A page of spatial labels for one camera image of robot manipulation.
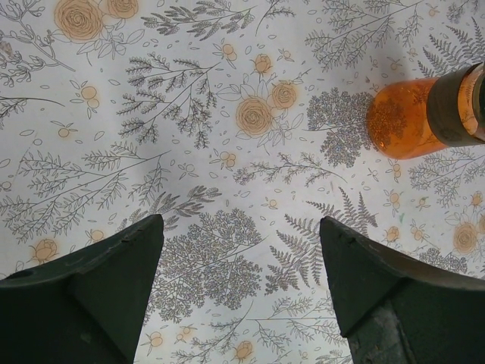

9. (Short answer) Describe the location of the floral table mat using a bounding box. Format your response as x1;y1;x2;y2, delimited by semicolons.
1;1;484;363

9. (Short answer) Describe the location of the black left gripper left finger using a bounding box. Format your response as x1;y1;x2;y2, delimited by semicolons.
1;215;164;363

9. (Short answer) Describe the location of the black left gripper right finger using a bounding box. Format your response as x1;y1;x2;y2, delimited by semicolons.
320;216;484;363

